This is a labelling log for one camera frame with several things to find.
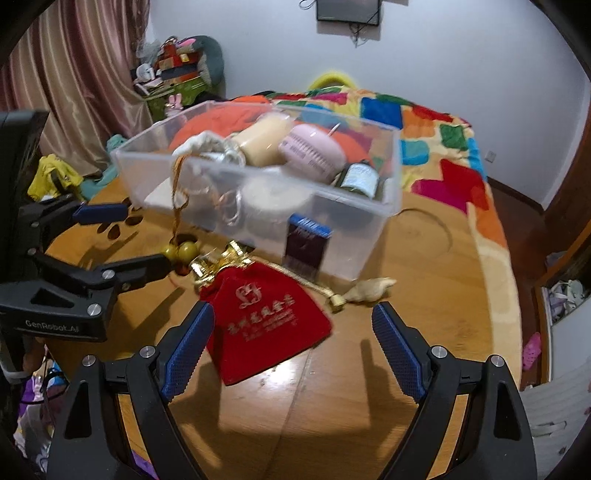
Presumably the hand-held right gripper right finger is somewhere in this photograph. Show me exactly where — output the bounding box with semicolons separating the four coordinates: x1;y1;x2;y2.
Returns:
372;302;539;480

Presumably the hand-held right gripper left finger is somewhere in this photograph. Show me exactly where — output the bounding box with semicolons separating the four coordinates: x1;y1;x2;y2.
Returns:
46;300;218;480

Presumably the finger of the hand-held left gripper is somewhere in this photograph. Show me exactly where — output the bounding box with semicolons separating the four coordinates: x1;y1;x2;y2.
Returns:
18;194;132;250
32;251;174;291

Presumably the gold cord bead pendant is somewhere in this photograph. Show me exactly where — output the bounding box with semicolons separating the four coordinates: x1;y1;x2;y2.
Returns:
163;154;200;275

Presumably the red velvet pouch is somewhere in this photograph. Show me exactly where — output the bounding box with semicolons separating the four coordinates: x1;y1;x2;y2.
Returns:
190;240;348;387

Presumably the white cloth pouch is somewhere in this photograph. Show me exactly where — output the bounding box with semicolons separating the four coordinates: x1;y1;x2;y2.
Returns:
171;130;245;164

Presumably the clear plastic storage box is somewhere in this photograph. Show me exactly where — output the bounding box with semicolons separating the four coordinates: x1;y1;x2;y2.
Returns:
110;100;402;282

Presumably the white round jar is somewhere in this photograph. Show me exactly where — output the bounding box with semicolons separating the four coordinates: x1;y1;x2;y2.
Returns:
240;175;315;236

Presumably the green spray bottle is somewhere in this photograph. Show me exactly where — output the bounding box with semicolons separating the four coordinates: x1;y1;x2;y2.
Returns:
337;159;386;200

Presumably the pink round container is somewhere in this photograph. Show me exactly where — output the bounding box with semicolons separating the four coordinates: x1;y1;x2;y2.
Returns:
277;124;348;185

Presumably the wooden desktop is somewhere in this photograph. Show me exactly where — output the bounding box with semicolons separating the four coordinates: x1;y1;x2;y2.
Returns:
44;178;522;480

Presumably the teal cloth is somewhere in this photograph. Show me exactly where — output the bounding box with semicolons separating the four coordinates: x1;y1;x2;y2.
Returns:
81;134;125;199

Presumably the yellow garment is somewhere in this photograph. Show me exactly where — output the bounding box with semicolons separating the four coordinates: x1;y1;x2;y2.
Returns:
28;154;84;201

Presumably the beige small figurine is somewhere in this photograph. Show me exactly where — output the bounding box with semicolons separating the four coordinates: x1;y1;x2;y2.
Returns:
345;277;397;305

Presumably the colourful clothes pile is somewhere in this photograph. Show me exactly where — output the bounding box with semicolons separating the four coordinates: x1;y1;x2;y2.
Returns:
14;355;65;472

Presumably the pink clog shoe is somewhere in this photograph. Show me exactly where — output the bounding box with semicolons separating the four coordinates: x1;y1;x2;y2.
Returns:
523;332;542;370

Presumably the small blue box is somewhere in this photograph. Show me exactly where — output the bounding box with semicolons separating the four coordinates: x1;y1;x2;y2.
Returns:
283;213;334;278

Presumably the green cardboard box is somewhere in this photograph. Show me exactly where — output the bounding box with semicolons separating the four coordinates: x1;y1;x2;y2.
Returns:
145;76;208;121

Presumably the pink striped curtain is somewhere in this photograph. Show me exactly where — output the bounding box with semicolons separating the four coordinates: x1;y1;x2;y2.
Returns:
0;0;153;176

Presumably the orange cushion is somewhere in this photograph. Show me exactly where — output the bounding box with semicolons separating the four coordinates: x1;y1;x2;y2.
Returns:
168;108;370;153

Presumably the pile of pale shoes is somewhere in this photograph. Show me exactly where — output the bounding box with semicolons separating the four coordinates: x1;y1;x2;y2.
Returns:
547;279;587;324

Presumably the grey cushion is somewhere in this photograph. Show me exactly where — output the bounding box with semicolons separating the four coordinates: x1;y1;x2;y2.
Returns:
194;36;225;86

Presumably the wooden wardrobe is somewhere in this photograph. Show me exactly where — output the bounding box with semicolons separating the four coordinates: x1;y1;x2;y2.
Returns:
531;138;591;384

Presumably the colourful patchwork blanket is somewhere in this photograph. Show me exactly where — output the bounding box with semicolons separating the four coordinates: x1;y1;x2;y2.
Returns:
226;88;525;384

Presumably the yellow curved plastic object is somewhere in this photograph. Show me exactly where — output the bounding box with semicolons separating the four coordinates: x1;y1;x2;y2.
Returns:
307;69;356;90

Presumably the black monitor cable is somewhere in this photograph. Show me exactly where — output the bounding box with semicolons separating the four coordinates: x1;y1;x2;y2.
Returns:
348;21;370;47

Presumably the wall-mounted black monitor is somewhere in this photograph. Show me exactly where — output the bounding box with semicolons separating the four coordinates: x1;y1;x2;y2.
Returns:
316;0;383;26

